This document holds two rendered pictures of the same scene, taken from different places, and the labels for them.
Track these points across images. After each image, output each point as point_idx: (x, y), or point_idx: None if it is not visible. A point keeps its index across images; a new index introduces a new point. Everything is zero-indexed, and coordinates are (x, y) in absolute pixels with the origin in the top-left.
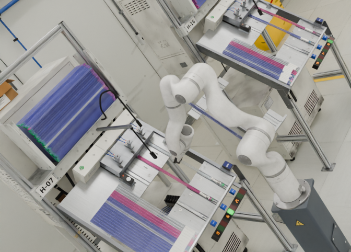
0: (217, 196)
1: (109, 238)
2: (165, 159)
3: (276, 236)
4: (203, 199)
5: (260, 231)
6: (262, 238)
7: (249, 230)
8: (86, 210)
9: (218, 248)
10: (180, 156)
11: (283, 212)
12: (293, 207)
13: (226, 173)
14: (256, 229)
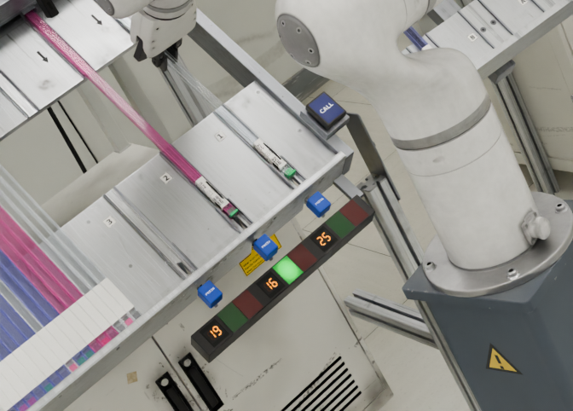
0: (255, 208)
1: None
2: (120, 44)
3: (467, 403)
4: (205, 206)
5: (441, 380)
6: (439, 401)
7: (412, 370)
8: None
9: (270, 396)
10: (154, 32)
11: (442, 302)
12: (479, 290)
13: (317, 139)
14: (431, 369)
